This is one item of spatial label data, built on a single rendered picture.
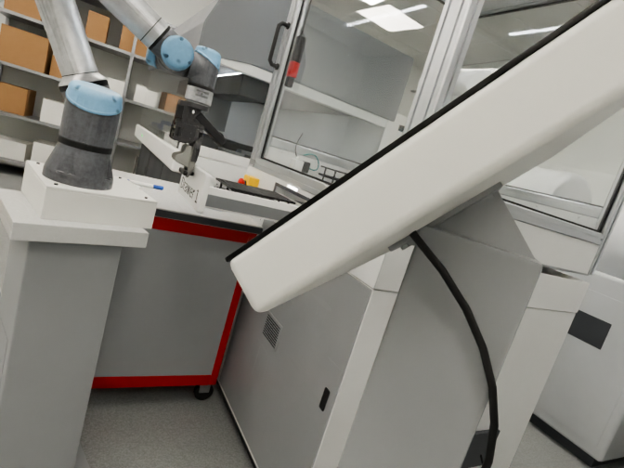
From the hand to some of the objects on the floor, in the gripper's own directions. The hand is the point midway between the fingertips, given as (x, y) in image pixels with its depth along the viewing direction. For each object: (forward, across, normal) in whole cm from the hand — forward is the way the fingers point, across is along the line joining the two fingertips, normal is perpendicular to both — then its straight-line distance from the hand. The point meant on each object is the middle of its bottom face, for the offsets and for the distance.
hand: (188, 172), depth 124 cm
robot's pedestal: (+90, +12, -29) cm, 96 cm away
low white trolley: (+91, -41, +4) cm, 100 cm away
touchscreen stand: (+90, +91, +8) cm, 129 cm away
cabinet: (+91, +5, +82) cm, 122 cm away
